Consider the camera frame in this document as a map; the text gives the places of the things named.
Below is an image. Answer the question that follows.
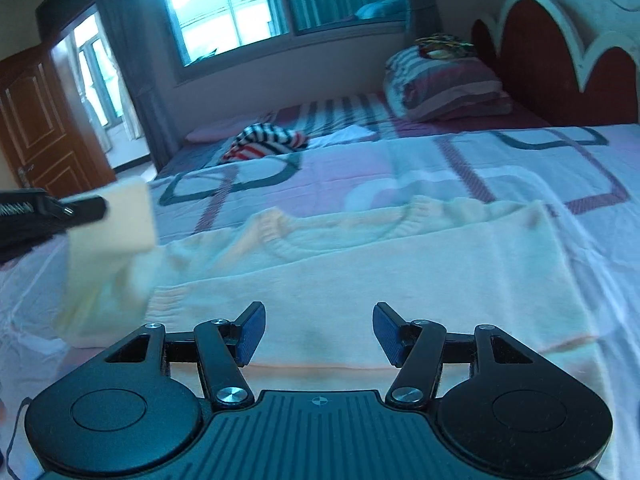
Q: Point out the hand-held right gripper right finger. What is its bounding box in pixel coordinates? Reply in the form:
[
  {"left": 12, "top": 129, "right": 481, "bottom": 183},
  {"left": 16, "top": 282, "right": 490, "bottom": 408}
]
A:
[{"left": 372, "top": 302, "right": 535, "bottom": 407}]

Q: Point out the striped bed sheet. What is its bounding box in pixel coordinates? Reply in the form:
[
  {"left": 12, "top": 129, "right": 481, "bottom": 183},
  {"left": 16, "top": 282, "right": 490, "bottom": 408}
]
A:
[{"left": 155, "top": 91, "right": 556, "bottom": 182}]

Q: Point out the colourful patterned cloth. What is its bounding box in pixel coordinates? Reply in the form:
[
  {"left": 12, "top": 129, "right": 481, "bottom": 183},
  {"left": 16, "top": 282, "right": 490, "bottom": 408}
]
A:
[{"left": 414, "top": 32, "right": 474, "bottom": 61}]

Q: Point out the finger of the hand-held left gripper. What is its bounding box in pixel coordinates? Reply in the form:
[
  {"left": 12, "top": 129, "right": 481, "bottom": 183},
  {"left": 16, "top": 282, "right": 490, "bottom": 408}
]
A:
[{"left": 44, "top": 195, "right": 109, "bottom": 224}]

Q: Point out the window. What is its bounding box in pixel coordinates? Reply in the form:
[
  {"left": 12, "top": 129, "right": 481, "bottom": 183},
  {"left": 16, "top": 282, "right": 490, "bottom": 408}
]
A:
[{"left": 145, "top": 0, "right": 417, "bottom": 69}]

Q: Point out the grey curtain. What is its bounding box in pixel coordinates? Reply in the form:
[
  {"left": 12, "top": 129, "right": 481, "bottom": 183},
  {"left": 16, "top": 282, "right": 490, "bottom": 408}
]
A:
[{"left": 85, "top": 0, "right": 177, "bottom": 172}]

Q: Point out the red scalloped headboard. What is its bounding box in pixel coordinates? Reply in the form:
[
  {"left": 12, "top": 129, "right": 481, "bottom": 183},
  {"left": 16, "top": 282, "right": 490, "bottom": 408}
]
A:
[{"left": 471, "top": 0, "right": 640, "bottom": 128}]

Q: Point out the brown wooden door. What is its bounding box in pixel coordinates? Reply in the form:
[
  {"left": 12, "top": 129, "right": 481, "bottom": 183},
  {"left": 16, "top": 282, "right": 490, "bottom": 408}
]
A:
[{"left": 0, "top": 42, "right": 119, "bottom": 192}]

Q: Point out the patterned white bed cover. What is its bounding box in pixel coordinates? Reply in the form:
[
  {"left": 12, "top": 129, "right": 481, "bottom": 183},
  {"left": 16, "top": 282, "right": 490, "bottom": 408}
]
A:
[{"left": 0, "top": 122, "right": 640, "bottom": 466}]

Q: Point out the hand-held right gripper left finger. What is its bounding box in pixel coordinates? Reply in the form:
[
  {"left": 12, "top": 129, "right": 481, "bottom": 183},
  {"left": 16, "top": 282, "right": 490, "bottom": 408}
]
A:
[{"left": 104, "top": 301, "right": 267, "bottom": 410}]

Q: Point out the striped pillow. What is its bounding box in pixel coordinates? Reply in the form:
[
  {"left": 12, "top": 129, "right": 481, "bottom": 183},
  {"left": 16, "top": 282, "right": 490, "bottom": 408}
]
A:
[{"left": 384, "top": 45, "right": 514, "bottom": 122}]

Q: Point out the striped garment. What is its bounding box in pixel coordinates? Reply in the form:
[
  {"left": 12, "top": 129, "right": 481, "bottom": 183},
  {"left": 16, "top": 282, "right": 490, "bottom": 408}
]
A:
[{"left": 222, "top": 122, "right": 310, "bottom": 163}]

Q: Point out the white fleece towel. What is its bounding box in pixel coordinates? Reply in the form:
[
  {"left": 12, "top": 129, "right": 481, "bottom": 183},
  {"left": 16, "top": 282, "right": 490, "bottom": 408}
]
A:
[{"left": 50, "top": 178, "right": 603, "bottom": 376}]

